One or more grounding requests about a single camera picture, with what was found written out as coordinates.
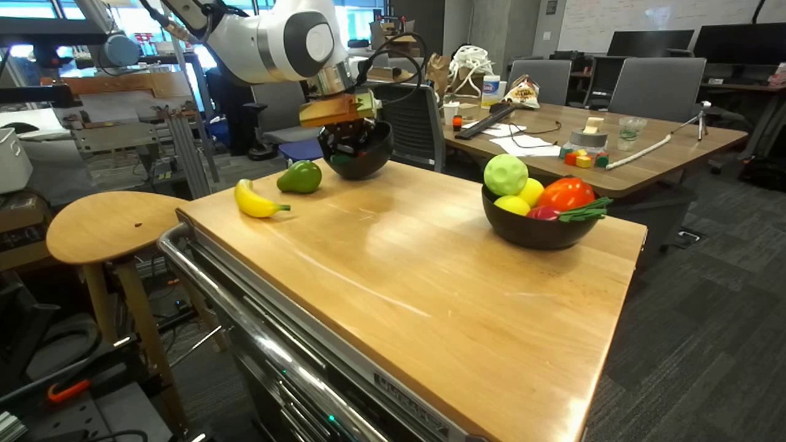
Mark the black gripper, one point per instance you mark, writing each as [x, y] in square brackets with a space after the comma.
[352, 132]

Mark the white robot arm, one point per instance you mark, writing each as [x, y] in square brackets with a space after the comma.
[248, 46]

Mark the silver tool cart cabinet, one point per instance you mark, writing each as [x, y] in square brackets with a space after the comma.
[272, 384]

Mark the long wooden conference table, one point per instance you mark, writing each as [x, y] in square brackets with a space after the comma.
[704, 148]

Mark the grey aluminium frame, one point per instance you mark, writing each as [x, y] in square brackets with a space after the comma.
[186, 148]

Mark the round wooden stool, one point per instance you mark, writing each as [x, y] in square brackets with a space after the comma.
[106, 224]

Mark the grey robot arm joint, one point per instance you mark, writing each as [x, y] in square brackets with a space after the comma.
[125, 51]

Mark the cardboard box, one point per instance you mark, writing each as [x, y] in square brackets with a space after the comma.
[401, 46]

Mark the white paper sheets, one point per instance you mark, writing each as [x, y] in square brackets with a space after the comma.
[529, 145]

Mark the black mesh office chair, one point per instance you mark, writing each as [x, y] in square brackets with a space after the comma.
[418, 124]

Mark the coloured toy blocks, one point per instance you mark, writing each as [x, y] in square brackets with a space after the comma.
[583, 160]

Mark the yellow toy lemon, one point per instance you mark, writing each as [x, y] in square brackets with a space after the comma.
[535, 191]
[514, 207]

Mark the white box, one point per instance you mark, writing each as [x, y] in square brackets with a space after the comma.
[13, 163]

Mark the small red toy fruit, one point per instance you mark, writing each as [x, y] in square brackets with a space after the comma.
[544, 215]

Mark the black perforated breadboard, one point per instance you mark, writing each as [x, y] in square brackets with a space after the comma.
[132, 413]

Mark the yellow toy banana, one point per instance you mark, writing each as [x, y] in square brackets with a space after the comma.
[257, 203]

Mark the clear water bottle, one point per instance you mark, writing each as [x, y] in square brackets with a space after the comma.
[493, 90]

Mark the white net bag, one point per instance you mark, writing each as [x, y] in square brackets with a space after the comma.
[471, 63]

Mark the long black bar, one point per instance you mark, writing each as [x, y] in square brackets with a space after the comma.
[488, 121]

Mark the clear plastic cup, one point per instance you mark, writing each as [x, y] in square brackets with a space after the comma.
[633, 129]

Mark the black computer monitor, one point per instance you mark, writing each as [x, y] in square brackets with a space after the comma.
[653, 43]
[741, 46]

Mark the green toy avocado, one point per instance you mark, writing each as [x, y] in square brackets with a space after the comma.
[302, 179]

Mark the grey office chair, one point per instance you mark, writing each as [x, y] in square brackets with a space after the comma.
[655, 88]
[286, 137]
[544, 77]

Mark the thin white stick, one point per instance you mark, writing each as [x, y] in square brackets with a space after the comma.
[647, 150]

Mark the beige soft toy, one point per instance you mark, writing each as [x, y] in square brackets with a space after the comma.
[525, 95]

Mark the red toy bell pepper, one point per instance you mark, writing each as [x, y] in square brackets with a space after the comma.
[566, 196]

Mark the black bowl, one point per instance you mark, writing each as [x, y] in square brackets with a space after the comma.
[361, 169]
[532, 234]

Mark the orange wrist camera block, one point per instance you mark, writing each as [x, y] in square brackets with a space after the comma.
[329, 111]

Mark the thin silver metal rod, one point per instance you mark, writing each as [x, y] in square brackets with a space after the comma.
[197, 344]

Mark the small silver tripod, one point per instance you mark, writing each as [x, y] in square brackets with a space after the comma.
[704, 111]

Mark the light green toy cabbage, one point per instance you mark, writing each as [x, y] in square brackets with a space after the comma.
[504, 176]

